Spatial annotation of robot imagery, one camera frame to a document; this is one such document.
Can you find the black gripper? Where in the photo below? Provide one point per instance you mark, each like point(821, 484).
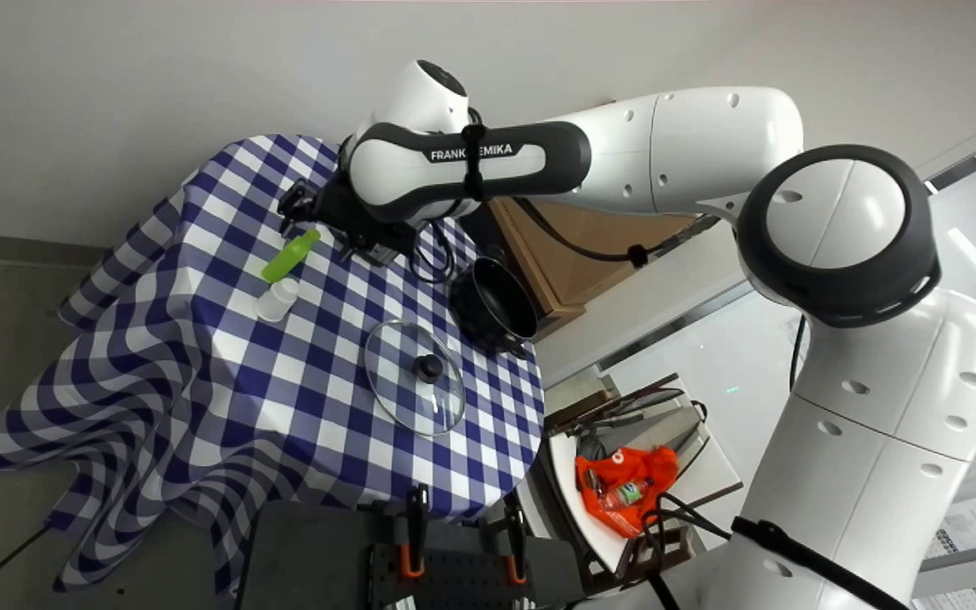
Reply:
point(346, 217)

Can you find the green plastic bottle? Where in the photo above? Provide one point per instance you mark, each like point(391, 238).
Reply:
point(288, 255)

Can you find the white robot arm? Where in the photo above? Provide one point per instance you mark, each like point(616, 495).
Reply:
point(879, 421)

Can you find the small white bottle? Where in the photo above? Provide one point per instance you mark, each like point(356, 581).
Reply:
point(276, 303)

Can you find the black cooking pot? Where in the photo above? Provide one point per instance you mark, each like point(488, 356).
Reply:
point(493, 308)

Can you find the glass pot lid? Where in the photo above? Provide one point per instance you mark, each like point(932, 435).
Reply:
point(412, 378)

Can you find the blue white checkered tablecloth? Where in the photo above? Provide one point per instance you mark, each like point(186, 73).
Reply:
point(176, 399)

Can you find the large brown cardboard box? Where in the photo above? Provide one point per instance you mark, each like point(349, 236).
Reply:
point(568, 276)

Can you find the black orange clamp far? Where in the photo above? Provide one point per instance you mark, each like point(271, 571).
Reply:
point(412, 537)

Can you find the black orange clamp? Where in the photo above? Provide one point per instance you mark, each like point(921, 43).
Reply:
point(412, 537)
point(514, 547)

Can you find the black orange clamp near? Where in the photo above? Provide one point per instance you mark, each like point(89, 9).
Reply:
point(514, 547)

